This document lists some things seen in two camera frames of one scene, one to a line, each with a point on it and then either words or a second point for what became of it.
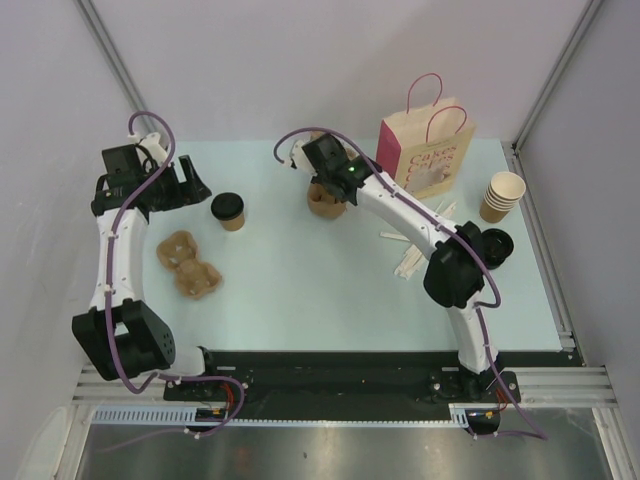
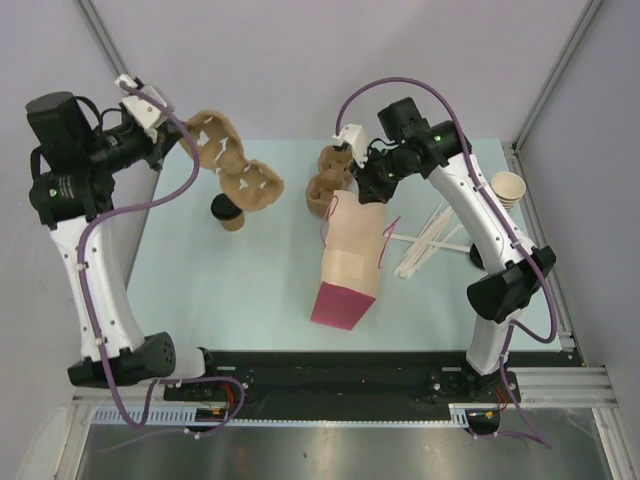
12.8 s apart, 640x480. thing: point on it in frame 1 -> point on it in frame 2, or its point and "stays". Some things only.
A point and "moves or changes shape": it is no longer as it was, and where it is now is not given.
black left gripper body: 165,190 -> 152,152
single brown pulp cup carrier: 194,278 -> 252,185
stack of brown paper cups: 504,191 stays
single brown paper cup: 234,224 stays
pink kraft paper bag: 425,149 moves or changes shape
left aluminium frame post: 118,67 stays
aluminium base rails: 557,386 stays
